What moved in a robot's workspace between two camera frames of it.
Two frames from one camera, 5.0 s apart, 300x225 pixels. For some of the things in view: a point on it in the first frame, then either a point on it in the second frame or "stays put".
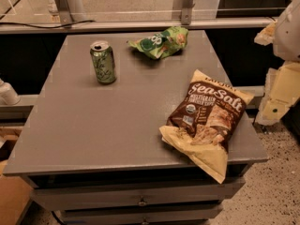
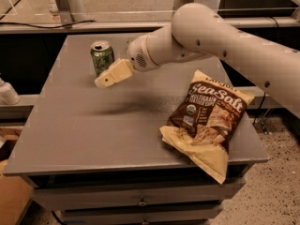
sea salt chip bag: (202, 122) stays put
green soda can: (103, 55) stays put
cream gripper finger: (281, 90) → (140, 60)
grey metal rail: (62, 27) stays put
